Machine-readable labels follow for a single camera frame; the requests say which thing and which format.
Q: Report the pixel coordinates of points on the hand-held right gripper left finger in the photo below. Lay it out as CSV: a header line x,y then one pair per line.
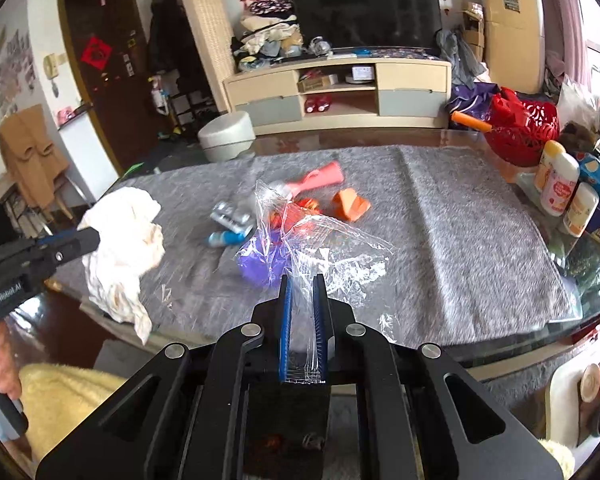
x,y
284,330

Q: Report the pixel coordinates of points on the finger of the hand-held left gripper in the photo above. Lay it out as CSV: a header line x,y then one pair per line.
x,y
72,250

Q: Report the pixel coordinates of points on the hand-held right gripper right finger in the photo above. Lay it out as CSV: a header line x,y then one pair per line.
x,y
320,325

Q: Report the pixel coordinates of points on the white cloth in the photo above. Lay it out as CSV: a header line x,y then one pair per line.
x,y
125,240

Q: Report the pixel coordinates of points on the clear plastic wrap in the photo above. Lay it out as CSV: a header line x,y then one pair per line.
x,y
340,245

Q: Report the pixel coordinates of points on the person's left hand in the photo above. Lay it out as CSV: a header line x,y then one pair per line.
x,y
5,365

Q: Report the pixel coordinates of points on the purple plastic piece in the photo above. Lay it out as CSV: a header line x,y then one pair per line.
x,y
257,265

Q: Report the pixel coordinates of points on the white low cabinet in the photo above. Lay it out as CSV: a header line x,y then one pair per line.
x,y
87,155

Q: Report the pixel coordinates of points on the orange red small toy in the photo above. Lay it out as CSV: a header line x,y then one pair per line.
x,y
290,215

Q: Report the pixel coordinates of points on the blue and silver toy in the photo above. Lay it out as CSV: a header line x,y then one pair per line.
x,y
227,227

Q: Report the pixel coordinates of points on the orange wedge toy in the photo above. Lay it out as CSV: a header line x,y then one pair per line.
x,y
350,205

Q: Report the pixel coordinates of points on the yellow fleece clothing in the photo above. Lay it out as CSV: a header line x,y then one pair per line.
x,y
65,405

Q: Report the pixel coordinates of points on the brown door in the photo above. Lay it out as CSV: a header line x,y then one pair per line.
x,y
115,105

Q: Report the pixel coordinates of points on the grey felt mat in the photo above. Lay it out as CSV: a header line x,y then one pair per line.
x,y
455,240

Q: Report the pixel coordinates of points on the shoe rack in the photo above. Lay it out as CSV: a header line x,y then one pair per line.
x,y
185,105

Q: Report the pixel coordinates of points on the white rice cooker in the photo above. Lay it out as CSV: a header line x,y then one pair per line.
x,y
225,135

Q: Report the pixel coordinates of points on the red square door ornament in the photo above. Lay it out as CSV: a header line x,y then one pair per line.
x,y
96,52

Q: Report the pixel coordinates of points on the dark hanging coats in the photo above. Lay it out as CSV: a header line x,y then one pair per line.
x,y
167,30

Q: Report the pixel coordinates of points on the small box in cabinet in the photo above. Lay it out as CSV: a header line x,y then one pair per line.
x,y
317,84

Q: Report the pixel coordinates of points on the white flat device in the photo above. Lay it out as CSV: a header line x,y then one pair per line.
x,y
360,75

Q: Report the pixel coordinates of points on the orange toy stick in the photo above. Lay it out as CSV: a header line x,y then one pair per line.
x,y
470,121

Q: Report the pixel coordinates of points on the wicker screen panel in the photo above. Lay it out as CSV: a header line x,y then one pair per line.
x,y
210,25

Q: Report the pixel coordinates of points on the beige television cabinet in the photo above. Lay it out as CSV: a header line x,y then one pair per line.
x,y
410,75

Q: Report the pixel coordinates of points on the purple bag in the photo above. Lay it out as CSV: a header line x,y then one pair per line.
x,y
470,102

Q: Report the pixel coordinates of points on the large white lotion bottle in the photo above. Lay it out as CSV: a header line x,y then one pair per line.
x,y
559,185

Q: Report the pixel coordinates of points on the silver grey toy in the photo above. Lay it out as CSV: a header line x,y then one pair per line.
x,y
320,46

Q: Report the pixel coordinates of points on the red plastic basket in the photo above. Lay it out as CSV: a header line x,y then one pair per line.
x,y
522,130

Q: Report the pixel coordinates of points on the small white bottle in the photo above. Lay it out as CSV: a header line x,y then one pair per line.
x,y
580,210

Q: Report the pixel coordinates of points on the pile of clothes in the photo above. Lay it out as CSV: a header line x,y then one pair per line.
x,y
270,40

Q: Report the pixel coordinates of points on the grey hanging cloth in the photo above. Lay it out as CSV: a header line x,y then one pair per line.
x,y
460,60

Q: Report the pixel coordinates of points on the dark floral cushion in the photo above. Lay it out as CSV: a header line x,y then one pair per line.
x,y
271,6

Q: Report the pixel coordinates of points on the black television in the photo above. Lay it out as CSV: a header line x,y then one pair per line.
x,y
365,10

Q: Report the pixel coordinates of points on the small cardboard boxes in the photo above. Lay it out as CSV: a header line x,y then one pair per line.
x,y
474,30

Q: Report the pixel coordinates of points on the large cardboard box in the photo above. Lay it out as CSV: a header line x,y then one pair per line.
x,y
510,35

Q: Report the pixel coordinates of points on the pink curtain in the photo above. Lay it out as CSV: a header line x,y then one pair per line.
x,y
562,20

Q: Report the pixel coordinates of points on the wall photos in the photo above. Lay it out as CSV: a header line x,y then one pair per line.
x,y
15,75

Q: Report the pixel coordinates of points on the wall intercom phone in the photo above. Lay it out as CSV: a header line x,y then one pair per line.
x,y
50,66

